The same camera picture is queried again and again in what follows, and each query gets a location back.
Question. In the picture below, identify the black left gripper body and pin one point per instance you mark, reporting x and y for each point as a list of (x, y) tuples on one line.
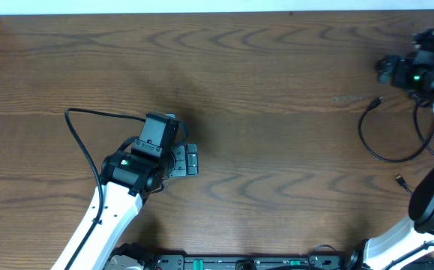
[(191, 160)]

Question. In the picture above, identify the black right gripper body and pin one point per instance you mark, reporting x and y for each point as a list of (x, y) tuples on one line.
[(386, 68)]

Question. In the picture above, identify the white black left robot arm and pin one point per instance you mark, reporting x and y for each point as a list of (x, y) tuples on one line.
[(138, 168)]

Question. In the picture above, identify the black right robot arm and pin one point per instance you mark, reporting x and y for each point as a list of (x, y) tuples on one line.
[(403, 245)]

